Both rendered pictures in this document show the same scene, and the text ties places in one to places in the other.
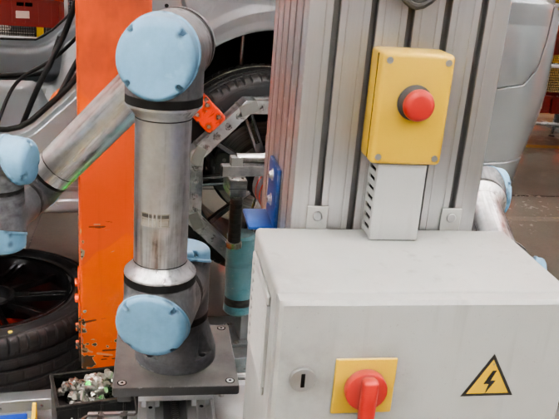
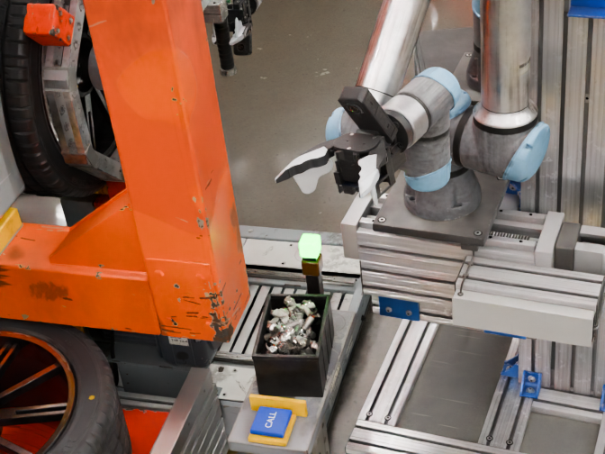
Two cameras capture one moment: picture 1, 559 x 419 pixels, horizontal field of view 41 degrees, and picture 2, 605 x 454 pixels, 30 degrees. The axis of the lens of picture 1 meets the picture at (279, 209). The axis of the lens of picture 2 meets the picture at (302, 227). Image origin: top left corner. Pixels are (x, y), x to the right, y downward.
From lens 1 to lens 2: 195 cm
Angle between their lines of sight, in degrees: 50
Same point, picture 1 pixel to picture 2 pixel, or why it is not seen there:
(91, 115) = (411, 23)
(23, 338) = (111, 389)
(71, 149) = (404, 66)
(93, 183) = (198, 140)
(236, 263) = not seen: hidden behind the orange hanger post
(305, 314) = not seen: outside the picture
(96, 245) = (212, 204)
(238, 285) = not seen: hidden behind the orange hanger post
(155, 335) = (539, 156)
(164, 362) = (474, 199)
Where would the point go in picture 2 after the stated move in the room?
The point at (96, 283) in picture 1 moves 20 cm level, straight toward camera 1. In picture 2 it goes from (219, 244) to (312, 254)
